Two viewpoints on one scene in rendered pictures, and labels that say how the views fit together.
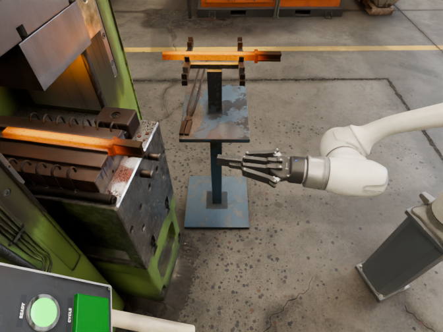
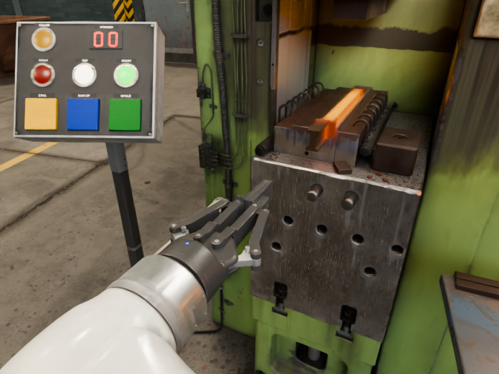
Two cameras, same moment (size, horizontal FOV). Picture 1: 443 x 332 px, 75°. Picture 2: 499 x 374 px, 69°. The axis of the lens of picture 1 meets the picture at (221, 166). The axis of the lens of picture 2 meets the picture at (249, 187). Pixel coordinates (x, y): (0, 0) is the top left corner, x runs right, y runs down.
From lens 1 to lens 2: 88 cm
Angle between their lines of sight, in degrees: 79
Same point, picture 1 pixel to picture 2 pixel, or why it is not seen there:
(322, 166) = (131, 274)
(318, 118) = not seen: outside the picture
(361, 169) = (37, 347)
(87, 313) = (125, 107)
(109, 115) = (398, 133)
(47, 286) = (144, 76)
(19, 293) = (137, 57)
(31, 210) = (263, 117)
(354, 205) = not seen: outside the picture
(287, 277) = not seen: outside the picture
